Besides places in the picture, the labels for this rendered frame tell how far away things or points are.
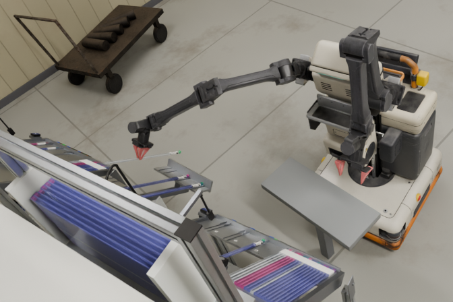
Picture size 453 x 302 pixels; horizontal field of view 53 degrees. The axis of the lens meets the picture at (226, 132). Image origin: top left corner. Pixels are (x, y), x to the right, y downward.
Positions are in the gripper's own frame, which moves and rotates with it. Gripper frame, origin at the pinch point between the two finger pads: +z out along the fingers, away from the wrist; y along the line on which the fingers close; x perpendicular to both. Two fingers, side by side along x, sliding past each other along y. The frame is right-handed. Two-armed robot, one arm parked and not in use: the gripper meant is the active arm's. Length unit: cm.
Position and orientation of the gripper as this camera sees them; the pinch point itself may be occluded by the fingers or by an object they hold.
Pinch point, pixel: (139, 158)
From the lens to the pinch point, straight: 238.6
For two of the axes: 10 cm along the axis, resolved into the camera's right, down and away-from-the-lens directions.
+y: 7.5, 3.2, -5.8
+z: -2.2, 9.4, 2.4
